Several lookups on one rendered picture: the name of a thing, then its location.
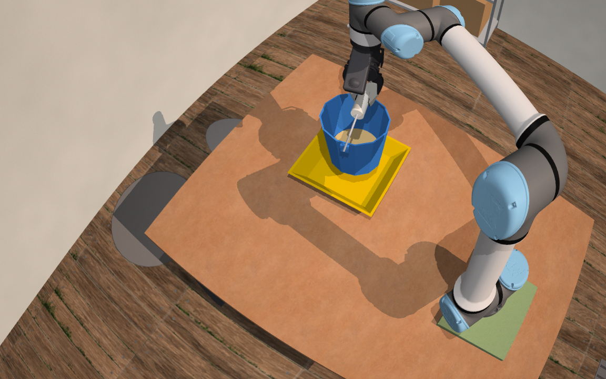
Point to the blue bucket with grey wire handle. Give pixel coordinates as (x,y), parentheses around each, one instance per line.
(355,132)

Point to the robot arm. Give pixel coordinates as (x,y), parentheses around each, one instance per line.
(509,194)

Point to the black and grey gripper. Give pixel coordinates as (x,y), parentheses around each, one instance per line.
(375,79)

